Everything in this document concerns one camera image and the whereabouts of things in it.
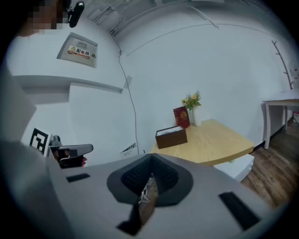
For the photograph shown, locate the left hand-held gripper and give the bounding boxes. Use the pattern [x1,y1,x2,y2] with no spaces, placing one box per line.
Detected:
[21,127,94,169]

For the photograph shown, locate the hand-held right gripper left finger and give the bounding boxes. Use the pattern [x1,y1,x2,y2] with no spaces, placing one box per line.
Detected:
[46,153,155,239]

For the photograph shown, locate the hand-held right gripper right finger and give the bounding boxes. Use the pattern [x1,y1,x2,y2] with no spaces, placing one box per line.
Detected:
[137,153,289,239]

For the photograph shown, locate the dark wooden tray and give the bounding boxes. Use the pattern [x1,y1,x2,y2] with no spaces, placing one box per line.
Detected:
[155,126,188,149]

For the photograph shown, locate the person's left hand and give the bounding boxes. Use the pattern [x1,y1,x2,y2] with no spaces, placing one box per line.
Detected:
[52,150,88,168]

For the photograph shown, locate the white table base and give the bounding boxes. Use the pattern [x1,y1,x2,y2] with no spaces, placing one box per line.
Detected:
[214,154,255,183]

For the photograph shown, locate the person's pale yellow cardigan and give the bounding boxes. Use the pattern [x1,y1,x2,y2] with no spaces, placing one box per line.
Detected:
[0,58,76,239]

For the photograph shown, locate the white textured vase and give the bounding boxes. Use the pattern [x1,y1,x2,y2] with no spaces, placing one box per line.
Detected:
[191,106,202,127]

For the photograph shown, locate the red hardcover book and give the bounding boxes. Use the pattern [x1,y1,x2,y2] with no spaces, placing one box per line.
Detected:
[173,106,191,129]

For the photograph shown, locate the yellow flower bouquet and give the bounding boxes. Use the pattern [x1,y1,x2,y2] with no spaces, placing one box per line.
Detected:
[181,90,202,111]

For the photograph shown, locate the white side table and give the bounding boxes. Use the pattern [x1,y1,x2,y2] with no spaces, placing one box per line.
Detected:
[261,88,299,150]

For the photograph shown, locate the white ceiling pipes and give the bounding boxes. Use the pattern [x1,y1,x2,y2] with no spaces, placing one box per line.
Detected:
[87,4,125,37]

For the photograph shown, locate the person's head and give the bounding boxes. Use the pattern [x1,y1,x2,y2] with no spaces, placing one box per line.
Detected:
[17,0,71,38]

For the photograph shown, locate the brown branch coat rack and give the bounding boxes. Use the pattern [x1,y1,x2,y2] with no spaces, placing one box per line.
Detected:
[271,40,294,90]

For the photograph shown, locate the grey wall cable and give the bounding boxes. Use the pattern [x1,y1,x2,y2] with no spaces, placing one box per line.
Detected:
[111,32,140,155]

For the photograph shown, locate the small white wall cover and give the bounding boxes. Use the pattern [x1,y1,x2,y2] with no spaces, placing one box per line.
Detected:
[123,75,133,90]

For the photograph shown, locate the white wall distribution box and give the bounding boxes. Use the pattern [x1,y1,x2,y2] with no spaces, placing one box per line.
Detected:
[57,32,99,69]

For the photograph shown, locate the black head-worn camera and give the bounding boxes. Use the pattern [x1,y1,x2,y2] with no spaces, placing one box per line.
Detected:
[67,0,85,28]

